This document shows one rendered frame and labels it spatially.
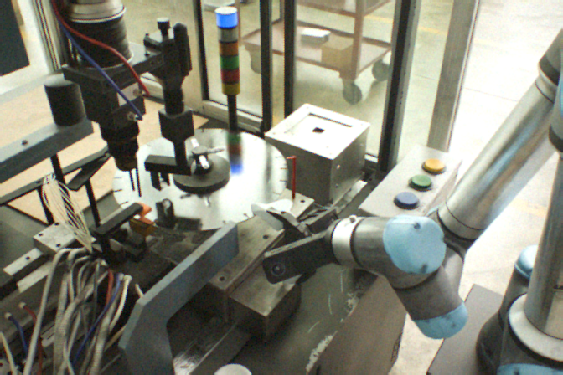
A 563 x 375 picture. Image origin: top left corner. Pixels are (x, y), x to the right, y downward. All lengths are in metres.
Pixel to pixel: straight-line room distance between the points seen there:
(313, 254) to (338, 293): 0.27
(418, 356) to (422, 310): 1.19
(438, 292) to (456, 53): 0.57
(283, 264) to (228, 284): 0.17
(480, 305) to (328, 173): 0.41
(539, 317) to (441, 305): 0.12
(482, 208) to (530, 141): 0.12
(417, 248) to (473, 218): 0.14
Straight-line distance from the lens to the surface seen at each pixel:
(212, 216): 0.95
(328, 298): 1.08
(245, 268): 0.99
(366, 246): 0.75
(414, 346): 2.00
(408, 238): 0.71
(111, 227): 0.92
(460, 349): 1.05
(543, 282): 0.73
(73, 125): 1.08
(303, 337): 1.02
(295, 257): 0.83
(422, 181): 1.13
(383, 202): 1.08
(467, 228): 0.84
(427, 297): 0.78
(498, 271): 2.34
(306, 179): 1.25
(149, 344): 0.81
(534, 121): 0.75
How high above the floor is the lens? 1.55
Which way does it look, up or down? 37 degrees down
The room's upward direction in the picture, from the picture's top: straight up
